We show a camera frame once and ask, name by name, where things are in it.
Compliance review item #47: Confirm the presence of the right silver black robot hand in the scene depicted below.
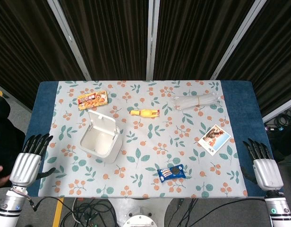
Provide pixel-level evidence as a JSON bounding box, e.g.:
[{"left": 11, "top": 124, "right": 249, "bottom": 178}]
[{"left": 240, "top": 138, "right": 284, "bottom": 192}]

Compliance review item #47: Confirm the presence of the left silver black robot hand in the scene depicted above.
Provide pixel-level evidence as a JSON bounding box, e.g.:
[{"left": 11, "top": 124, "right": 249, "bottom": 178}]
[{"left": 9, "top": 133, "right": 56, "bottom": 189}]

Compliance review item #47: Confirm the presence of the white lidded bin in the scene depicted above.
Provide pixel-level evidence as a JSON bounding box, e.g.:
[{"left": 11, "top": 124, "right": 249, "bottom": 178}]
[{"left": 79, "top": 109, "right": 122, "bottom": 165}]

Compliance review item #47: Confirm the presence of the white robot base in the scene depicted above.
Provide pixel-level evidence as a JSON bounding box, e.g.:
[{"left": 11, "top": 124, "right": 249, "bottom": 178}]
[{"left": 107, "top": 197, "right": 174, "bottom": 227}]

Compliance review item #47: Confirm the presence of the person in black clothes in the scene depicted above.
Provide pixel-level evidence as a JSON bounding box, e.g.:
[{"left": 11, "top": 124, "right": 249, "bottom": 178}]
[{"left": 0, "top": 91, "right": 27, "bottom": 190}]

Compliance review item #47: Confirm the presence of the power strip with plugs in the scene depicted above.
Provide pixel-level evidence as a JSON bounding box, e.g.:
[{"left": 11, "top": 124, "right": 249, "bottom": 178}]
[{"left": 263, "top": 125, "right": 285, "bottom": 133}]

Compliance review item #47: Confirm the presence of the blue table cover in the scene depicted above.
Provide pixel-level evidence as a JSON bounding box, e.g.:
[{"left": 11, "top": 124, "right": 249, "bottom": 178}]
[{"left": 24, "top": 80, "right": 275, "bottom": 198}]

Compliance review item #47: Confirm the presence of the illustrated picture card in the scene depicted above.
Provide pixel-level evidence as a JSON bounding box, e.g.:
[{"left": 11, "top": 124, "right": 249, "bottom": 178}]
[{"left": 197, "top": 124, "right": 231, "bottom": 156}]

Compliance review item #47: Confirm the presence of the orange snack box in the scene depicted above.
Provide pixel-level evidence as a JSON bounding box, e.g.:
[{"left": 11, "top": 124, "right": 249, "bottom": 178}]
[{"left": 77, "top": 90, "right": 109, "bottom": 111}]

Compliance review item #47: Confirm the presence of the blue Oreo cookie packet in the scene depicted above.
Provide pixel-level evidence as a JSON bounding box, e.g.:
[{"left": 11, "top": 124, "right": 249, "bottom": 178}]
[{"left": 157, "top": 164, "right": 186, "bottom": 183}]

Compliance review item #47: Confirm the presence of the clear plastic bag roll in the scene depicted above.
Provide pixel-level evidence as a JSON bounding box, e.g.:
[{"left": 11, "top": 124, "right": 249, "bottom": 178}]
[{"left": 171, "top": 92, "right": 221, "bottom": 111}]

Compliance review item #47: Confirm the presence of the floral patterned tablecloth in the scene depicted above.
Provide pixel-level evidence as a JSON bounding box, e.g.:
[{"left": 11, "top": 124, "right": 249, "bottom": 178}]
[{"left": 38, "top": 80, "right": 248, "bottom": 199}]

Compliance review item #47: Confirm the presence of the yellow rubber chicken toy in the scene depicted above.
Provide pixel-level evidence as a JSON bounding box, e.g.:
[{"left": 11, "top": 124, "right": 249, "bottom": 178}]
[{"left": 129, "top": 108, "right": 161, "bottom": 118}]

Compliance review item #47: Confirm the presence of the black cable bundle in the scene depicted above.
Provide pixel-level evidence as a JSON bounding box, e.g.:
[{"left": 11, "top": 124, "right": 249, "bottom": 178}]
[{"left": 32, "top": 196, "right": 265, "bottom": 227}]

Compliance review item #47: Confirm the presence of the grey metal partition post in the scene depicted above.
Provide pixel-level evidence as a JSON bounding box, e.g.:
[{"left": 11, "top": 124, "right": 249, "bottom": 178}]
[
  {"left": 210, "top": 0, "right": 268, "bottom": 80},
  {"left": 46, "top": 0, "right": 92, "bottom": 81},
  {"left": 145, "top": 0, "right": 161, "bottom": 81}
]

